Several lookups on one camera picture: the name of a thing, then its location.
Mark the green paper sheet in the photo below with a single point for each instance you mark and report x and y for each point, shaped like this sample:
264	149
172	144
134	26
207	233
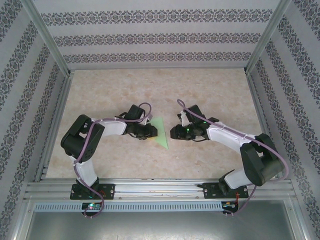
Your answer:
162	136

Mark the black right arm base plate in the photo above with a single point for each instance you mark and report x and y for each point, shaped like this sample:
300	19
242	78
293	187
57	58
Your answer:
211	192

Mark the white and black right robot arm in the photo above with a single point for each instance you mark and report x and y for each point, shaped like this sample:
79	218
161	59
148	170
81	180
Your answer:
225	137

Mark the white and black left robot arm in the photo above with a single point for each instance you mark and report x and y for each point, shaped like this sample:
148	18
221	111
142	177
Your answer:
87	170

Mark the aluminium mounting beam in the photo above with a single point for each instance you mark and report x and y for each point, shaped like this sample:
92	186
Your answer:
160	187

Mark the aluminium frame bar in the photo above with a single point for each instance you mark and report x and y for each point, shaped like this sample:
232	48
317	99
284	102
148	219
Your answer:
20	220
302	220

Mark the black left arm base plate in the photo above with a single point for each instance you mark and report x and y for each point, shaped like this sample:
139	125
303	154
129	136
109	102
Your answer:
107	191

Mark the aluminium frame post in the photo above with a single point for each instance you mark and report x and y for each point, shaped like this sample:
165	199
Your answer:
47	37
270	32

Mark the grey sheet metal panel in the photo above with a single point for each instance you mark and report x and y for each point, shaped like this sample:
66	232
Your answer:
160	225

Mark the aluminium table side rail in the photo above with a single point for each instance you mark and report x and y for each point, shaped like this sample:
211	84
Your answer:
56	125
264	125

